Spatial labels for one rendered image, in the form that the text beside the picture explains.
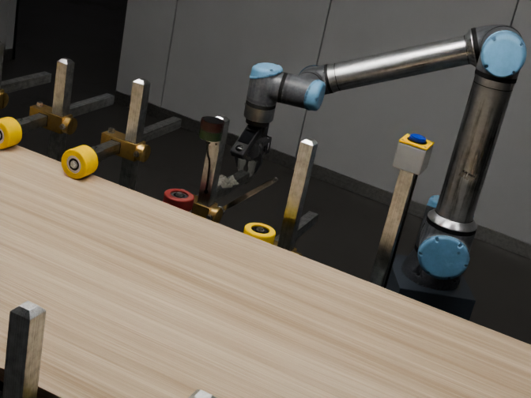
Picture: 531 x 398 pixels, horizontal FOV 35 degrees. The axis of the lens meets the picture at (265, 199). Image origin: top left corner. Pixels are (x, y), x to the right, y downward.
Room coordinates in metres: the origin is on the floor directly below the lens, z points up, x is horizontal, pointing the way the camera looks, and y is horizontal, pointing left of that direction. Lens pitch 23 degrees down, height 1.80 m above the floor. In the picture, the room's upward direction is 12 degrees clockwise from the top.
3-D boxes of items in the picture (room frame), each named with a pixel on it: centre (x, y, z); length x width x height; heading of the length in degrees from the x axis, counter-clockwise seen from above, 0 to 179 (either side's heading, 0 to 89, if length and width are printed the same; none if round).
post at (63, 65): (2.29, 0.62, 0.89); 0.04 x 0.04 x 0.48; 69
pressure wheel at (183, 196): (2.04, 0.22, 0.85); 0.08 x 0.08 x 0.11
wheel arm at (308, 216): (2.12, -0.07, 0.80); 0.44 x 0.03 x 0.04; 159
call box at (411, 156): (1.93, -0.32, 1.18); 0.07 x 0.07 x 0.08; 69
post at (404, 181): (1.93, -0.32, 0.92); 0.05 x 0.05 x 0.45; 69
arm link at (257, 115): (2.45, 0.08, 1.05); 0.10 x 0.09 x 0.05; 69
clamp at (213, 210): (2.11, 0.18, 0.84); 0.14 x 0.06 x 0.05; 69
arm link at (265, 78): (2.44, 0.07, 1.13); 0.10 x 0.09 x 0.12; 82
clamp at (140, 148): (2.21, 0.41, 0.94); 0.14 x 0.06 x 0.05; 69
